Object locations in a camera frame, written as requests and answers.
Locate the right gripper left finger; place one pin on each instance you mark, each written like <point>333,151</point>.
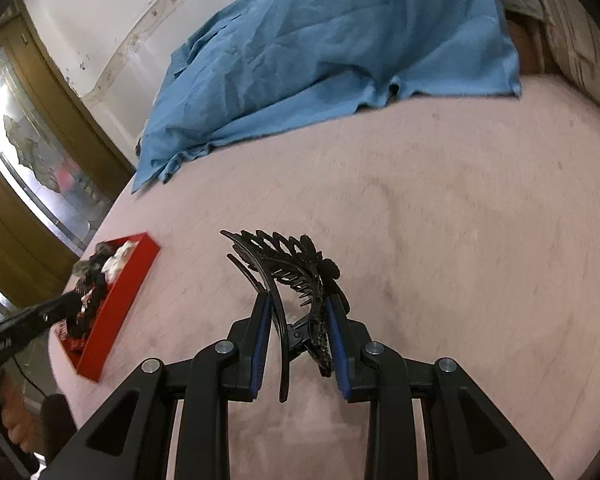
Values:
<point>171,420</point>

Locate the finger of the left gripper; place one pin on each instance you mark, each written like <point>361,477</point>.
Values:
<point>30,322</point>

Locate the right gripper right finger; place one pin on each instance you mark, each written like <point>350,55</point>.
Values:
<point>466,435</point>

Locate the red polka dot scrunchie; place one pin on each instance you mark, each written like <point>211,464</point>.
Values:
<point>78,326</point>

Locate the grey chiffon scrunchie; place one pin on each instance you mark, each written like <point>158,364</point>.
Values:
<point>88,270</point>

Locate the black hair clip comb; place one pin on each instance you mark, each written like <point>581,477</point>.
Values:
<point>272,260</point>

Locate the white patterned scrunchie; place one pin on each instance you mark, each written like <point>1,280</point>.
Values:
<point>113,267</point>

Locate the person's left hand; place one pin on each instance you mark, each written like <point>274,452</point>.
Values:
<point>16,418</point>

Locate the red tray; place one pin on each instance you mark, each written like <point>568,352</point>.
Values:
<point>88,354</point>

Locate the wooden glass door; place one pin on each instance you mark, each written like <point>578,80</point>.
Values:
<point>59,173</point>

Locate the blue bed sheet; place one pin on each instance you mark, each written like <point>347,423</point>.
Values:
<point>260,67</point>

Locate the striped beige cushion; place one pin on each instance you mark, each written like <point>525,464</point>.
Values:
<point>574,41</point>

